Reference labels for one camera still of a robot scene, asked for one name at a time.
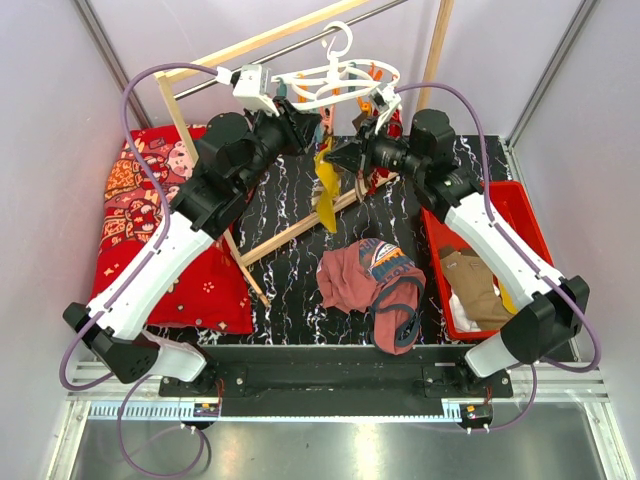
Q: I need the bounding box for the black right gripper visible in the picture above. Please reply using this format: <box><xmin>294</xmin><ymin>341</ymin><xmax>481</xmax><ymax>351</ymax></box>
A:
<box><xmin>324</xmin><ymin>116</ymin><xmax>426</xmax><ymax>180</ymax></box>

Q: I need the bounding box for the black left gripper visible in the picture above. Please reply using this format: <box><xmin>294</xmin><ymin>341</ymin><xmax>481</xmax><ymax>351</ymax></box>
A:
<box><xmin>237</xmin><ymin>96</ymin><xmax>323</xmax><ymax>196</ymax></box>

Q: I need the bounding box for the pink clothes peg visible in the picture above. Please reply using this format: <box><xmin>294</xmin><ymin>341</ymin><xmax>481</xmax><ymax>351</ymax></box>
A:
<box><xmin>320</xmin><ymin>105</ymin><xmax>335</xmax><ymax>136</ymax></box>

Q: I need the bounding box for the red patterned sock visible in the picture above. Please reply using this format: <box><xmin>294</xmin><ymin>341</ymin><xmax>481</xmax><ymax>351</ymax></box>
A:
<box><xmin>373</xmin><ymin>110</ymin><xmax>403</xmax><ymax>182</ymax></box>

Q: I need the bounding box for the white plastic clip hanger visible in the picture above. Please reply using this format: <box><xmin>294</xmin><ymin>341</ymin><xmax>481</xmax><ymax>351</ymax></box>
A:
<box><xmin>271</xmin><ymin>21</ymin><xmax>401</xmax><ymax>110</ymax></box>

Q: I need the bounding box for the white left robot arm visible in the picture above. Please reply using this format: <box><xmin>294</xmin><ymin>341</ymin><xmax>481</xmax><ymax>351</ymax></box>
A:
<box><xmin>62</xmin><ymin>97</ymin><xmax>321</xmax><ymax>396</ymax></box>

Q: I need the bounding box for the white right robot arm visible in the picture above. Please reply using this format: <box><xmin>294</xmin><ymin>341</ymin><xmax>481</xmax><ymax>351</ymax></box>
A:
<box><xmin>326</xmin><ymin>109</ymin><xmax>590</xmax><ymax>397</ymax></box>

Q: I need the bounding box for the yellow sock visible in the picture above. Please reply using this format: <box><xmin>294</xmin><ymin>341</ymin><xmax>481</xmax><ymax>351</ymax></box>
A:
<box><xmin>498</xmin><ymin>282</ymin><xmax>518</xmax><ymax>315</ymax></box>
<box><xmin>314</xmin><ymin>148</ymin><xmax>340</xmax><ymax>234</ymax></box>

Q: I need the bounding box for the metal hanging rod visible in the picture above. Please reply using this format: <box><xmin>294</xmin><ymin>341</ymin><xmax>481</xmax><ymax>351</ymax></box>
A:
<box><xmin>174</xmin><ymin>0</ymin><xmax>406</xmax><ymax>101</ymax></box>

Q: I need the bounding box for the maroon printed shirt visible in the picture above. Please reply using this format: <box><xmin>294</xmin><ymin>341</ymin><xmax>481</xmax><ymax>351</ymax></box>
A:
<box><xmin>316</xmin><ymin>238</ymin><xmax>426</xmax><ymax>355</ymax></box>

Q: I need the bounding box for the red plastic bin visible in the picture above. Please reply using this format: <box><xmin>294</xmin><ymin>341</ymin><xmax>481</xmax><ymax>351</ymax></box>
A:
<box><xmin>422</xmin><ymin>181</ymin><xmax>561</xmax><ymax>342</ymax></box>

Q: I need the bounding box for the plain brown sock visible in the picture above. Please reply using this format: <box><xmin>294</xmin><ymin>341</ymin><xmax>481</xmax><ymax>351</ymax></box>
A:
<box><xmin>438</xmin><ymin>246</ymin><xmax>513</xmax><ymax>333</ymax></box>

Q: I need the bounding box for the red patterned pillow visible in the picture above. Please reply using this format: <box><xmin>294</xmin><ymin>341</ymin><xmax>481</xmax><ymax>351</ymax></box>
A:
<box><xmin>91</xmin><ymin>125</ymin><xmax>253</xmax><ymax>335</ymax></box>

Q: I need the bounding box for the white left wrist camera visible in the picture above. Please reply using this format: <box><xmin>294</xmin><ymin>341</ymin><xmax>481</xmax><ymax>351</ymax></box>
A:
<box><xmin>216</xmin><ymin>64</ymin><xmax>279</xmax><ymax>116</ymax></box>

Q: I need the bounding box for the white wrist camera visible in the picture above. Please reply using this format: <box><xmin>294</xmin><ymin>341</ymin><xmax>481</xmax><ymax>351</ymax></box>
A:
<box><xmin>370</xmin><ymin>84</ymin><xmax>402</xmax><ymax>134</ymax></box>
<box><xmin>216</xmin><ymin>64</ymin><xmax>279</xmax><ymax>116</ymax></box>

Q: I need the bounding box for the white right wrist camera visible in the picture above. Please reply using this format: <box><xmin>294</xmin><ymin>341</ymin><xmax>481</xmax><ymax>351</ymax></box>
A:
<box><xmin>370</xmin><ymin>84</ymin><xmax>402</xmax><ymax>134</ymax></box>

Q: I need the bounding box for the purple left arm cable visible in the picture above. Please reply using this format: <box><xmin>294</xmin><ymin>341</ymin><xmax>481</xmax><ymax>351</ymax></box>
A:
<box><xmin>59</xmin><ymin>63</ymin><xmax>236</xmax><ymax>476</ymax></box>

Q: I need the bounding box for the wooden drying rack frame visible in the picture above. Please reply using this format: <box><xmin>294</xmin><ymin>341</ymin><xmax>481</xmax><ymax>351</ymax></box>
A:
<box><xmin>149</xmin><ymin>0</ymin><xmax>454</xmax><ymax>307</ymax></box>

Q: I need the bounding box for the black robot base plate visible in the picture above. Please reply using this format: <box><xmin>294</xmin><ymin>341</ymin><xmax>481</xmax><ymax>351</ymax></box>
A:
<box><xmin>159</xmin><ymin>345</ymin><xmax>513</xmax><ymax>422</ymax></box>

